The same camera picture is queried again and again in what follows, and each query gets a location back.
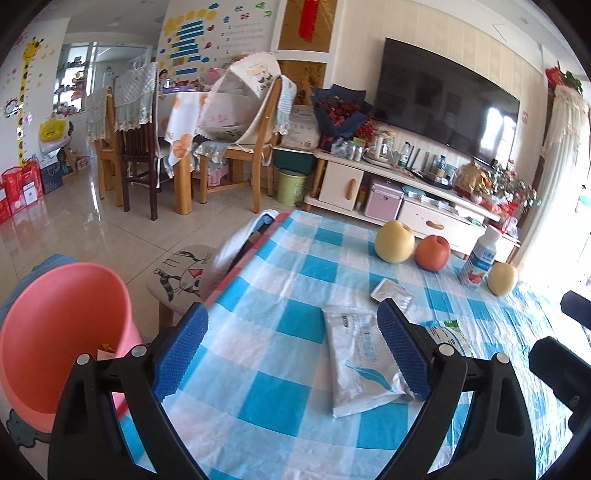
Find dark wooden chair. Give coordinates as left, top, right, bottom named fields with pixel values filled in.
left=113, top=86, right=160, bottom=221

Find giraffe height wall sticker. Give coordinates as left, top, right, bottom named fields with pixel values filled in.
left=16, top=36, right=43, bottom=166

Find small yellow pear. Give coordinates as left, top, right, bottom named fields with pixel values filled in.
left=487, top=262, right=519, bottom=296

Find red gift boxes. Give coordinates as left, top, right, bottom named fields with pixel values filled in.
left=0, top=160, right=43, bottom=224

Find white electric kettle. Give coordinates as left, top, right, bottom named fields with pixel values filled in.
left=373, top=130, right=396, bottom=163

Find blue white checkered tablecloth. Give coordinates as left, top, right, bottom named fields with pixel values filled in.
left=163, top=211, right=571, bottom=479

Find wooden dining table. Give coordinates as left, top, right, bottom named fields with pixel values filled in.
left=157, top=91, right=207, bottom=215

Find pink storage box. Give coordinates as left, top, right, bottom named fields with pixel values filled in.
left=365, top=177, right=404, bottom=222

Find white tv cabinet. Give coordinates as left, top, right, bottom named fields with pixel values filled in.
left=304, top=150, right=500, bottom=255

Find cat print stool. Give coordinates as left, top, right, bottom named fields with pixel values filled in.
left=146, top=245, right=215, bottom=330

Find yellow plastic bag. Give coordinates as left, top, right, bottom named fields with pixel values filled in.
left=38, top=114, right=69, bottom=143

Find large yellow pear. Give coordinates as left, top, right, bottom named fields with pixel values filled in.
left=375, top=220, right=415, bottom=264

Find dark blue flower bouquet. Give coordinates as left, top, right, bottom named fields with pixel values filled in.
left=311, top=84, right=373, bottom=151

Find green waste bin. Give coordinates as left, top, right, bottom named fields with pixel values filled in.
left=276, top=169, right=308, bottom=207

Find white blue wipes packet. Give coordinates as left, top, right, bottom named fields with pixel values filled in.
left=322, top=306, right=415, bottom=418

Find small silver foil packet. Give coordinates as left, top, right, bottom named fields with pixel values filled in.
left=370, top=278, right=414, bottom=313

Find red apple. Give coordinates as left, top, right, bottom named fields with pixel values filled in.
left=415, top=235, right=451, bottom=272

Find light wooden chair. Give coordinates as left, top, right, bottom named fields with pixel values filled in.
left=198, top=76, right=283, bottom=213

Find white yogurt drink bottle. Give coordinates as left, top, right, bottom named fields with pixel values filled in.
left=459, top=226, right=501, bottom=289

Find black flat screen television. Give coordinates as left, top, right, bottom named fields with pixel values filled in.
left=374, top=38, right=520, bottom=165

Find pink plastic trash bin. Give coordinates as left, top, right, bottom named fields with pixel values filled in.
left=1, top=262, right=142, bottom=433

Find green white wrapper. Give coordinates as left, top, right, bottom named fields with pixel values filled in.
left=423, top=320, right=475, bottom=357

